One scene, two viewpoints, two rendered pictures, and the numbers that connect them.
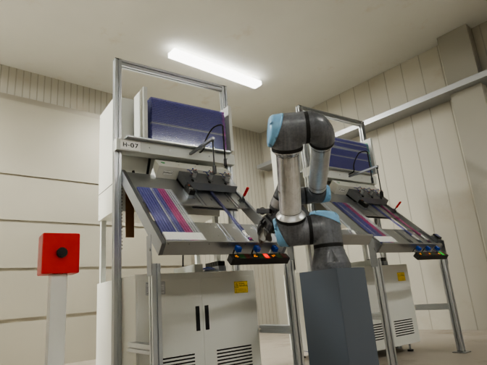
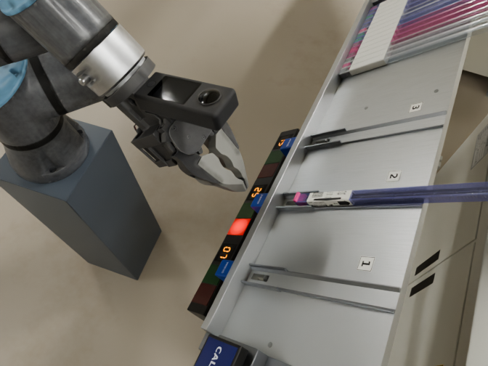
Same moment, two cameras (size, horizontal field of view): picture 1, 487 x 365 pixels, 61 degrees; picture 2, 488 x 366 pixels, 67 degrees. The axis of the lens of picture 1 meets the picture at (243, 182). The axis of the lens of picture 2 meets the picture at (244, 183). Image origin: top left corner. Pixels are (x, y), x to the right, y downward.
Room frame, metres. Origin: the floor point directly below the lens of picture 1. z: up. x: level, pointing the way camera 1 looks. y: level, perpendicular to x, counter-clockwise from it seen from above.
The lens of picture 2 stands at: (2.21, -0.18, 1.17)
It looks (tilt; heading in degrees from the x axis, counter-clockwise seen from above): 60 degrees down; 151
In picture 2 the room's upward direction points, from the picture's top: straight up
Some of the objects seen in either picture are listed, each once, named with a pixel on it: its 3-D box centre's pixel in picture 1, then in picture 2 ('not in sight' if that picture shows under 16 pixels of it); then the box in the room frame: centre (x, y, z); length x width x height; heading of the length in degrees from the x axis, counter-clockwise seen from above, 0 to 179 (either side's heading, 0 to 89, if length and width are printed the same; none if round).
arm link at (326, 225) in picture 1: (324, 227); (11, 92); (1.64, -0.31, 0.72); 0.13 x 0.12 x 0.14; 88
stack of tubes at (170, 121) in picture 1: (185, 128); not in sight; (2.40, 0.33, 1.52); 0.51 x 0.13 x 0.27; 125
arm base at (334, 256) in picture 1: (330, 257); (40, 136); (1.64, -0.31, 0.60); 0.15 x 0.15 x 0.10
